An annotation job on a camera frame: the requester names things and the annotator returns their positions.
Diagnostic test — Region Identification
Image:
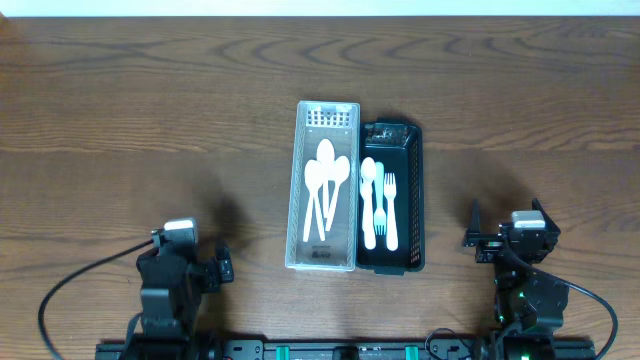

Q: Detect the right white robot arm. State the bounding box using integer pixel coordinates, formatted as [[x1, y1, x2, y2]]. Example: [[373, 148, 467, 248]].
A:
[[463, 199, 569, 359]]

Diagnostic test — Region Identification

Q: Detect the right black cable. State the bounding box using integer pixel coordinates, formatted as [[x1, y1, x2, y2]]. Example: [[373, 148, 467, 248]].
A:
[[502, 249, 620, 360]]

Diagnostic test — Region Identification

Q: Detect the clear perforated plastic basket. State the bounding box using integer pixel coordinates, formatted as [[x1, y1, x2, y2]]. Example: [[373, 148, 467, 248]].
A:
[[285, 100, 360, 272]]

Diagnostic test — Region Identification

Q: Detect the left black cable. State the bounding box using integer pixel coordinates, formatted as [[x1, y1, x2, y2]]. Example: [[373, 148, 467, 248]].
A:
[[37, 238, 156, 360]]

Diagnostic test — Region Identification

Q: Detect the black cable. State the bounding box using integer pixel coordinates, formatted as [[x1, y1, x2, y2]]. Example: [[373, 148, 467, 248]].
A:
[[37, 238, 156, 360], [502, 249, 620, 360]]

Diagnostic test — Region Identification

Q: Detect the white plastic fork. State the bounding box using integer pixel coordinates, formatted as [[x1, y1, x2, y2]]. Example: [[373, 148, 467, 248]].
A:
[[360, 180, 376, 250], [383, 172, 399, 251]]

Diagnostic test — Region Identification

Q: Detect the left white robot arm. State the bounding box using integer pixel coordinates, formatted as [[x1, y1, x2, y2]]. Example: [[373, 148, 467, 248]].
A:
[[119, 240, 234, 359]]

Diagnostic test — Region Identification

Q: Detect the pale blue plastic fork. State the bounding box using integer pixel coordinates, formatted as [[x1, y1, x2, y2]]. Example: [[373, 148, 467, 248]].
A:
[[374, 162, 386, 235]]

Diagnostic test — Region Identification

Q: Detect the black perforated plastic basket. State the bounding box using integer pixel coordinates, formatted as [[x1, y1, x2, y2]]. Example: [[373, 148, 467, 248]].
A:
[[356, 117, 425, 275]]

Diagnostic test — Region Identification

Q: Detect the white plastic spoon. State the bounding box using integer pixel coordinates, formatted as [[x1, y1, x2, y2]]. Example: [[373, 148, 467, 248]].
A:
[[316, 139, 335, 219], [305, 189, 326, 242], [325, 156, 350, 232], [360, 157, 376, 223], [303, 160, 324, 242]]

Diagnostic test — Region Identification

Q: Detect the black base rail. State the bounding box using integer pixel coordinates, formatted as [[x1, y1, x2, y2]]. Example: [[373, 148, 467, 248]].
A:
[[95, 335, 596, 360]]

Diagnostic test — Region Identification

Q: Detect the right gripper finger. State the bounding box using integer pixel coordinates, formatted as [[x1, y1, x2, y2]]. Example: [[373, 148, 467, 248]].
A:
[[466, 199, 481, 240], [532, 198, 559, 233]]

